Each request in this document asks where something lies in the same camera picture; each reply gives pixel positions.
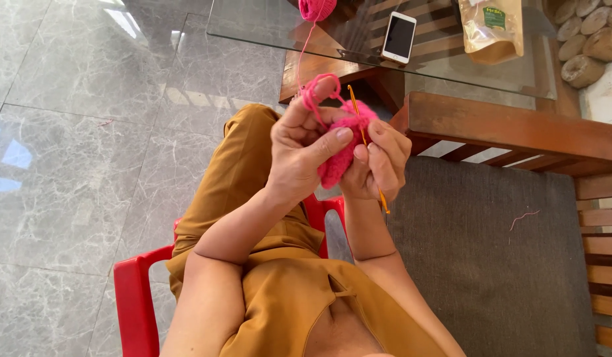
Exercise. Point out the brown paper pouch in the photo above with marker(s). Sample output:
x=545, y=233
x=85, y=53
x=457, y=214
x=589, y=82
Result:
x=490, y=30

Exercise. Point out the white smartphone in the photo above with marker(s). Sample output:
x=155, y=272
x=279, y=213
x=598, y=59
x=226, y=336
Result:
x=399, y=37

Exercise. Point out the pink yarn strand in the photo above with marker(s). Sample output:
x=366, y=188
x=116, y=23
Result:
x=313, y=94

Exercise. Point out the pink crochet piece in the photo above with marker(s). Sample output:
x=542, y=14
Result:
x=345, y=144

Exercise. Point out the red plastic chair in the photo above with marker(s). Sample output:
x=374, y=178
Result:
x=142, y=297

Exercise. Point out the orange crochet hook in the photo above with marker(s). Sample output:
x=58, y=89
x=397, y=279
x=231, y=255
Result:
x=368, y=148

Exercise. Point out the person's left hand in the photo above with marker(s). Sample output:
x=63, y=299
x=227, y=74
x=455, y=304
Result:
x=293, y=153

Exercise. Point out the glass top wooden table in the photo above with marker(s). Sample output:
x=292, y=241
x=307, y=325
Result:
x=435, y=54

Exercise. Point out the person's right hand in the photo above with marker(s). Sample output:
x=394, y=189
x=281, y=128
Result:
x=378, y=166

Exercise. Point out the grey seat cushion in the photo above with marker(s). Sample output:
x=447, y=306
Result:
x=489, y=258

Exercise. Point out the wooden bench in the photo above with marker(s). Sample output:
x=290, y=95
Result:
x=559, y=148

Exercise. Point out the pink yarn ball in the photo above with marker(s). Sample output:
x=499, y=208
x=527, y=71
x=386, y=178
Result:
x=317, y=9

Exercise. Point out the mustard yellow outfit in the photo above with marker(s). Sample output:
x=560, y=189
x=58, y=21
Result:
x=266, y=258

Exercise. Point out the pile of round wooden pieces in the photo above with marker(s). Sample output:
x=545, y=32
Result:
x=590, y=42

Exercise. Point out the pink yarn scrap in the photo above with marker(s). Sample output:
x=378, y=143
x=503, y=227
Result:
x=522, y=217

